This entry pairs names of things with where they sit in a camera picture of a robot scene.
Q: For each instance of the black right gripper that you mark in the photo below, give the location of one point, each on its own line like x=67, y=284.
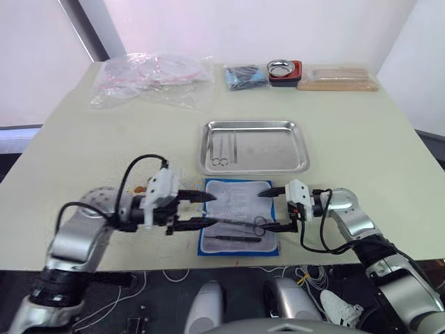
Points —
x=294, y=213

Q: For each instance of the steel tweezers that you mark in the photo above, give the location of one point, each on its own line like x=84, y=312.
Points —
x=233, y=153

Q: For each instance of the blue surgical instrument pack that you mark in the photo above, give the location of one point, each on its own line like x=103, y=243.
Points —
x=240, y=205

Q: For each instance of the silver robot torso edge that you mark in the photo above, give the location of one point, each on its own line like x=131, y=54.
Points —
x=285, y=327

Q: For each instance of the zipper pull with brown bead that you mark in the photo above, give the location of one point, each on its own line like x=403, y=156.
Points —
x=139, y=190

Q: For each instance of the rectangular metal tray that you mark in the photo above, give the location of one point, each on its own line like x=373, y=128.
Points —
x=271, y=149

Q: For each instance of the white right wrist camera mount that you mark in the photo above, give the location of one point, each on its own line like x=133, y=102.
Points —
x=297, y=195

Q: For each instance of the tan wrapped stick bundle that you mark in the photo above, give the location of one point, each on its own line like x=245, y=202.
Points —
x=339, y=74

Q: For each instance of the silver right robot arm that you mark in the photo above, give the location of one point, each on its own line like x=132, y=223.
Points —
x=351, y=215

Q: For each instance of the red and black box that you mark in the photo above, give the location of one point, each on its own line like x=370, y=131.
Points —
x=297, y=72

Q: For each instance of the wide steel forceps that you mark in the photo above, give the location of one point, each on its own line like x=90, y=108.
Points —
x=236, y=238

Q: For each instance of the round metal bowl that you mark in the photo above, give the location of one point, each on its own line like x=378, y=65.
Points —
x=280, y=71

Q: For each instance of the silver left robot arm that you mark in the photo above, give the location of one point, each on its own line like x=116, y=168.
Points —
x=76, y=236

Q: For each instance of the blue and black pouch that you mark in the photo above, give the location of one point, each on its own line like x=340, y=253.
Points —
x=243, y=76

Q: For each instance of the clear crumpled plastic bag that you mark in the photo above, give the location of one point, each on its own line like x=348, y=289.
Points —
x=149, y=80

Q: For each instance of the white sneaker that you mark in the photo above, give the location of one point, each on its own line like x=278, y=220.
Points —
x=339, y=309

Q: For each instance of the steel scissors with round rings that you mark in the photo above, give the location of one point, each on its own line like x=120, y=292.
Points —
x=240, y=225

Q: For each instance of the small steel scissors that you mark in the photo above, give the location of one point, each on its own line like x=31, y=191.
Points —
x=221, y=149

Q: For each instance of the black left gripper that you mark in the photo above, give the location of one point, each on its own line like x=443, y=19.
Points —
x=166, y=213

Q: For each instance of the dark grey window pillar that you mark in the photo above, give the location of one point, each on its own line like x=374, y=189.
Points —
x=94, y=31

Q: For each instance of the silver rounded robot leg cover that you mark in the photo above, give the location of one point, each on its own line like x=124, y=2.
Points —
x=288, y=299
x=205, y=306

